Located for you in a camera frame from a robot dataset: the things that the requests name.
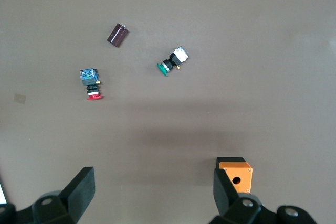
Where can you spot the green push button switch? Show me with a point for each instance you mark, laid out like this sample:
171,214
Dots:
173,60

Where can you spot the red push button switch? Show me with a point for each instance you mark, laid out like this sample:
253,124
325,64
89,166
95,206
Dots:
92,85

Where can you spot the orange box with black base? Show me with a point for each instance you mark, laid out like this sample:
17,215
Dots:
242,172

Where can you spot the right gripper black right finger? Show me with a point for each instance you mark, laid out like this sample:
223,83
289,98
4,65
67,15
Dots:
223,195

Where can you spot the small brown tape square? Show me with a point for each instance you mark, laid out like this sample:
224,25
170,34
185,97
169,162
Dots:
20,98

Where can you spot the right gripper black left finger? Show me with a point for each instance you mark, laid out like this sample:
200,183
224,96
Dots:
81,192

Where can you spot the dark maroon cylindrical capacitor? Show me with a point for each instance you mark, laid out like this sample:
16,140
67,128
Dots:
117,35

